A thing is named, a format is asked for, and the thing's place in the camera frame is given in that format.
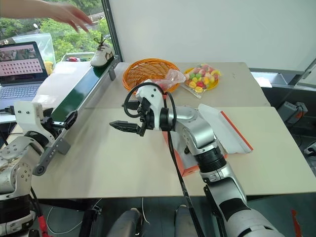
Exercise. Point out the clear plastic bag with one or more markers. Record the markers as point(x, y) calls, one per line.
point(174, 77)
point(44, 45)

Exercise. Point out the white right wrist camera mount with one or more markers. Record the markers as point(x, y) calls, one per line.
point(153, 98)

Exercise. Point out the white crate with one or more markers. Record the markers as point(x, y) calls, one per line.
point(81, 54)

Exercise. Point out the dark rounded shape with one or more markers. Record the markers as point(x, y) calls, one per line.
point(184, 219)
point(128, 222)

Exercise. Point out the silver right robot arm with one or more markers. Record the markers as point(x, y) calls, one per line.
point(197, 133)

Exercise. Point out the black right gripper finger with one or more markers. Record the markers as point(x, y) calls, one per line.
point(144, 107)
point(126, 126)

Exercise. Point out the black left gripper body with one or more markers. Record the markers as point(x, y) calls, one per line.
point(51, 127)

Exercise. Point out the green conveyor belt, silver frame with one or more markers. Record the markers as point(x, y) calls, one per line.
point(74, 93)

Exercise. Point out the yellow soft toy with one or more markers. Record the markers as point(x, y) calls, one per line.
point(49, 67)

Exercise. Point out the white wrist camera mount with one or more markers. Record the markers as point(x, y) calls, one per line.
point(24, 116)
point(153, 98)

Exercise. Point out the orange shoebox with white lid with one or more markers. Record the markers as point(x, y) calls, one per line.
point(234, 133)

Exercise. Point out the orange woven basket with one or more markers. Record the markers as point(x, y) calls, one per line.
point(143, 71)

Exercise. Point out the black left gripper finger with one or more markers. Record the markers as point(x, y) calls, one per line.
point(71, 119)

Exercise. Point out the grey power adapter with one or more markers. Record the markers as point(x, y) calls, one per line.
point(293, 111)

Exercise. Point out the yellow plate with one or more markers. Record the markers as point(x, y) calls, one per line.
point(213, 85)

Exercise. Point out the person's bare hand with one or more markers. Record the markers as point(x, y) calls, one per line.
point(69, 14)

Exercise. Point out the clear bag of colourful candies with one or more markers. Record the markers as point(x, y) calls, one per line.
point(202, 77)

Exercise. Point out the black window frame post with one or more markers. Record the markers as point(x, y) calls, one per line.
point(112, 29)

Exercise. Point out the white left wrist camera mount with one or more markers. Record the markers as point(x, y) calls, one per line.
point(24, 116)

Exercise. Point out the grey open laptop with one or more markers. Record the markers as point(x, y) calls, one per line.
point(19, 71)

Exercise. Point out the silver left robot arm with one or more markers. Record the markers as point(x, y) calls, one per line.
point(14, 153)

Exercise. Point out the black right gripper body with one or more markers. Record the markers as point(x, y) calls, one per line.
point(152, 121)

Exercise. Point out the person's bare forearm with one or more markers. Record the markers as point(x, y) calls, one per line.
point(24, 8)

